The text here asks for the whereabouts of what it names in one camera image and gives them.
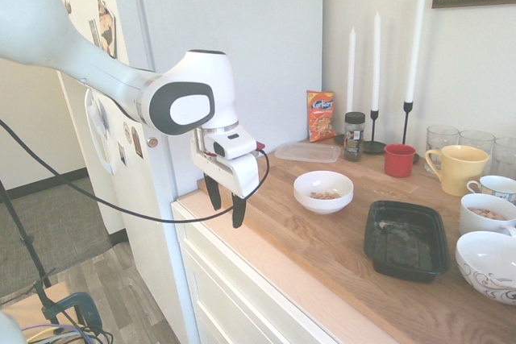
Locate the short white taper candle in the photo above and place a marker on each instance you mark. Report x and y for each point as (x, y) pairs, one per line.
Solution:
(351, 70)

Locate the spice jar with black lid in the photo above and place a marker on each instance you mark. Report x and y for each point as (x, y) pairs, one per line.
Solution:
(354, 138)

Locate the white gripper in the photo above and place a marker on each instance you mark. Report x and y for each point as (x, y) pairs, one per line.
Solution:
(242, 175)

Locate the white drawer cabinet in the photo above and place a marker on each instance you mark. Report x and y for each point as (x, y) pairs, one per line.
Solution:
(242, 299)

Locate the green clamp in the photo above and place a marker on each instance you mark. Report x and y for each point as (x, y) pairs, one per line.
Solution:
(86, 307)

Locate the large photo fridge magnet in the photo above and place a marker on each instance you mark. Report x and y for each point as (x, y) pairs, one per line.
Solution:
(106, 26)

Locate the red mug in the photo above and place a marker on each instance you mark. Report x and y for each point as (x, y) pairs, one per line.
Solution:
(399, 162)

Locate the yellow mug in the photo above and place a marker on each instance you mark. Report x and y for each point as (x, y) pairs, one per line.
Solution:
(463, 171)

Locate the clear drinking glass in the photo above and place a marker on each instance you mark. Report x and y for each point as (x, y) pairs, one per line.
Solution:
(506, 158)
(477, 139)
(441, 138)

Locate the black plastic food container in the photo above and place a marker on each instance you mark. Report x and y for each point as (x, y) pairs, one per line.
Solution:
(403, 239)

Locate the white cup with blue pattern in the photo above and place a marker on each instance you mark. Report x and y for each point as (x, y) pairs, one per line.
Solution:
(498, 191)

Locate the orange snack bag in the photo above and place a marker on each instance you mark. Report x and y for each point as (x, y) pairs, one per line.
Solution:
(321, 118)

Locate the plain white bowl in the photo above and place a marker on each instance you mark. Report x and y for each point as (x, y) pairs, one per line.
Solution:
(322, 205)

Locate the white refrigerator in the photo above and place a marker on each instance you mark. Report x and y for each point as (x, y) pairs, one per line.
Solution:
(242, 17)

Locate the square cereal pieces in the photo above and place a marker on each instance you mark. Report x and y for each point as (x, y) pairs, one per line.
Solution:
(488, 213)

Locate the grey floor rug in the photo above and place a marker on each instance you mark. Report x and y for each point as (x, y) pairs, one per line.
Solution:
(52, 223)

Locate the black camera stand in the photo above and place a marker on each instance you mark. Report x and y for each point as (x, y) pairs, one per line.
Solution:
(28, 243)

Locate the tall white taper candle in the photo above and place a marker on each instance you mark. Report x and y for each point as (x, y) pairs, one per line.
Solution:
(415, 46)

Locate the round fridge magnet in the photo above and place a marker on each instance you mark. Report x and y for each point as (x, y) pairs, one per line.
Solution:
(127, 132)

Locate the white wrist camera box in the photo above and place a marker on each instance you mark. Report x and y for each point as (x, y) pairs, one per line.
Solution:
(238, 144)

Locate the clear plastic lid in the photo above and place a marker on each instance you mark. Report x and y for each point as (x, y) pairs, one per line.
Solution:
(306, 152)

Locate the small photo fridge magnet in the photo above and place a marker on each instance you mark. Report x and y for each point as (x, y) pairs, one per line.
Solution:
(122, 154)

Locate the white bowl with swirl pattern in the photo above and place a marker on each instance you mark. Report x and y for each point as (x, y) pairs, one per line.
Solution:
(483, 251)

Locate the plain white cup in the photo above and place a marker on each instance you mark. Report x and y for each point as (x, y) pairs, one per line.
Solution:
(477, 225)

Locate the robot mounting table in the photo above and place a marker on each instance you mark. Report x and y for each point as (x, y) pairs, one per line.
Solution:
(28, 299)

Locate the medium white taper candle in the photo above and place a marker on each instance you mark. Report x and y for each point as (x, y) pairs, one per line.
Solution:
(376, 62)

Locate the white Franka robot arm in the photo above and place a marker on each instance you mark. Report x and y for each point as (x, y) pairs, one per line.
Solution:
(40, 17)

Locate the black candle holder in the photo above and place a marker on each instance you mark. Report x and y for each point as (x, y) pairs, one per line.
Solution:
(338, 139)
(375, 146)
(409, 106)

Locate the arched brown fridge magnet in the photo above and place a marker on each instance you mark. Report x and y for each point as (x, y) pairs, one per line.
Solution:
(137, 142)

